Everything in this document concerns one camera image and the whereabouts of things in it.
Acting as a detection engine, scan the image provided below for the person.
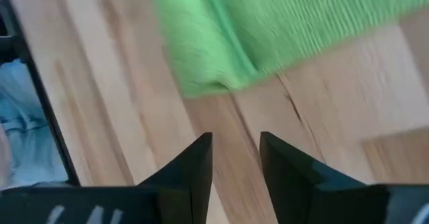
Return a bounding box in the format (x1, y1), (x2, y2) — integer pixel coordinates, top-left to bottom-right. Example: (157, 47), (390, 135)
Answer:
(0, 58), (70, 188)

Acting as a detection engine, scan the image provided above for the green microfiber towel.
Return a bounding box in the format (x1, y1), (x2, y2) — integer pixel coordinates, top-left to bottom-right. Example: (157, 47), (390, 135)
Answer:
(149, 0), (429, 100)

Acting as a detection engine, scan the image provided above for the black aluminium table frame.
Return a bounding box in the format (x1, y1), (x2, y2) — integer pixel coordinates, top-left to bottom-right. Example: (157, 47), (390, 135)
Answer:
(0, 0), (81, 187)

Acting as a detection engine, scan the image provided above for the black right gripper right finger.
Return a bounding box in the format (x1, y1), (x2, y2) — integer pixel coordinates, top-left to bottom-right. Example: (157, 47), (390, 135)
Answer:
(259, 131), (389, 224)

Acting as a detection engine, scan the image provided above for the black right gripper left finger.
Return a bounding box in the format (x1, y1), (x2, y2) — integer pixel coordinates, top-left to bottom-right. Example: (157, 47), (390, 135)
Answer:
(139, 131), (214, 224)

